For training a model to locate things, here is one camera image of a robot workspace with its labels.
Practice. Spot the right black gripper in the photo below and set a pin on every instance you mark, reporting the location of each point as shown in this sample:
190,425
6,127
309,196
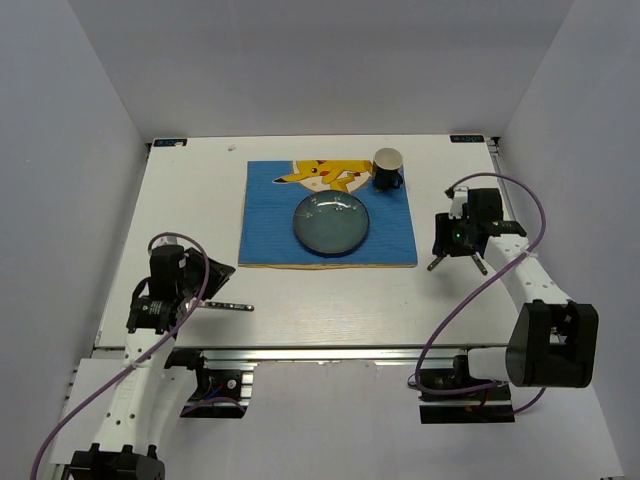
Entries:
441,243

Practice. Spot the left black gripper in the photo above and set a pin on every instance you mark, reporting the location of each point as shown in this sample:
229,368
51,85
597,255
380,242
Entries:
217,278

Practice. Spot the spoon with black handle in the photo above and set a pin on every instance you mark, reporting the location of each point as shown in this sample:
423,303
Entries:
479,264

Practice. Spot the knife with black handle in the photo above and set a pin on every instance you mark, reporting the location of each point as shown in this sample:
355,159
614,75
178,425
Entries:
435,263

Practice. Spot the dark blue paper cup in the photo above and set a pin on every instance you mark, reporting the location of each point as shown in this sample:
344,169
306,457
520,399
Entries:
386,175

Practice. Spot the blue pikachu placemat cloth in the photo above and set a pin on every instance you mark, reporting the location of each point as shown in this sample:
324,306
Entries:
275,188

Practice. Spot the teal ceramic plate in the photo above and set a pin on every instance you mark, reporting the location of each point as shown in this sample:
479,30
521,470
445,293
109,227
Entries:
331,224

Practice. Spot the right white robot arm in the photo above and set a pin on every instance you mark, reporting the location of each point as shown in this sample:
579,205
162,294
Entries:
553,341

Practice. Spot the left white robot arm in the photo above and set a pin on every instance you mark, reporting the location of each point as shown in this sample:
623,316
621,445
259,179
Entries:
158,378

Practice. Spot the right blue corner label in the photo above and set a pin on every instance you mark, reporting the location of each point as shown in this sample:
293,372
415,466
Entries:
466,138

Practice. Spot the blue corner label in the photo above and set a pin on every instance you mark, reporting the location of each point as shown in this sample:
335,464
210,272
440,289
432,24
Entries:
466,138
169,142

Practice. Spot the left blue corner label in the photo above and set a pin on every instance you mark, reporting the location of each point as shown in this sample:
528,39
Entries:
169,142

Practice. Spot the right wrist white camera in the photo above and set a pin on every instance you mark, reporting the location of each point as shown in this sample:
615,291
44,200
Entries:
459,199

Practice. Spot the fork with black handle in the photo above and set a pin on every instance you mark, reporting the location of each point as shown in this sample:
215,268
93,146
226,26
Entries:
212,305

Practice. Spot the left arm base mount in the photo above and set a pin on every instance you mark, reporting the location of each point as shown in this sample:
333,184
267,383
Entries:
223,384

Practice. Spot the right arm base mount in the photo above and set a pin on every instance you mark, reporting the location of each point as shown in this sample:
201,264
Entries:
448,395

